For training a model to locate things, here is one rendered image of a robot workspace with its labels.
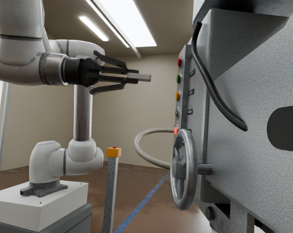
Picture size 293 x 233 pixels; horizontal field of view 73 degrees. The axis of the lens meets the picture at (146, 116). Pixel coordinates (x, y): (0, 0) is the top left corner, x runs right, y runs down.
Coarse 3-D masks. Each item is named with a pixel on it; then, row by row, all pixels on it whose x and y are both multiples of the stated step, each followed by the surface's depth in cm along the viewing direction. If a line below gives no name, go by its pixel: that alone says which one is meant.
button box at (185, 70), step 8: (184, 48) 56; (184, 56) 55; (184, 64) 55; (184, 72) 55; (184, 80) 55; (184, 88) 55; (184, 96) 54; (176, 104) 61; (184, 104) 54; (184, 112) 54; (176, 120) 59; (184, 120) 54; (184, 128) 54
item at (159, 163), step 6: (144, 132) 128; (150, 132) 131; (156, 132) 135; (168, 132) 138; (138, 138) 119; (138, 144) 111; (138, 150) 105; (144, 156) 100; (150, 156) 99; (150, 162) 98; (156, 162) 96; (162, 162) 95; (168, 168) 94
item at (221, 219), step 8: (200, 208) 52; (208, 208) 45; (216, 208) 43; (208, 216) 44; (216, 216) 43; (224, 216) 39; (216, 224) 42; (224, 224) 39; (224, 232) 39; (272, 232) 41
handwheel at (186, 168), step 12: (180, 132) 38; (180, 144) 43; (192, 144) 33; (180, 156) 38; (192, 156) 32; (180, 168) 36; (192, 168) 31; (204, 168) 37; (180, 180) 37; (192, 180) 31; (180, 192) 37; (192, 192) 31; (180, 204) 34
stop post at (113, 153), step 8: (112, 152) 193; (120, 152) 199; (112, 160) 194; (112, 168) 193; (112, 176) 193; (112, 184) 192; (112, 192) 192; (112, 200) 191; (104, 208) 192; (112, 208) 192; (104, 216) 191; (112, 216) 194; (104, 224) 190; (112, 224) 195; (104, 232) 190
